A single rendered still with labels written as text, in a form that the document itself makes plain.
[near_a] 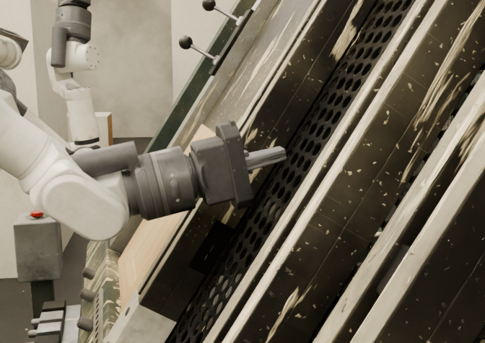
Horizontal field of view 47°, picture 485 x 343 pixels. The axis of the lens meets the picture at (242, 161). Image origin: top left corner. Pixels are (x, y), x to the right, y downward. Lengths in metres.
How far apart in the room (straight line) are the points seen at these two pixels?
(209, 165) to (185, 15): 4.27
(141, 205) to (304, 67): 0.33
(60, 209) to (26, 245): 1.04
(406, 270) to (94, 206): 0.42
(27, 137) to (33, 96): 2.88
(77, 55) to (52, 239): 0.57
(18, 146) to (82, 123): 0.78
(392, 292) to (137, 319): 0.58
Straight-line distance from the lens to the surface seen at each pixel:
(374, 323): 0.39
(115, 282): 1.32
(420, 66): 0.55
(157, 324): 0.92
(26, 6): 3.57
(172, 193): 0.71
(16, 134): 0.69
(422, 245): 0.39
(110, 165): 0.72
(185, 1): 4.98
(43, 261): 1.74
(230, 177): 0.74
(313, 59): 0.87
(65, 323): 1.52
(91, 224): 0.71
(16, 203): 3.71
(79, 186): 0.68
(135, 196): 0.72
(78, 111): 1.46
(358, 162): 0.53
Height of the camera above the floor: 1.41
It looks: 11 degrees down
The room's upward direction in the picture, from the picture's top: straight up
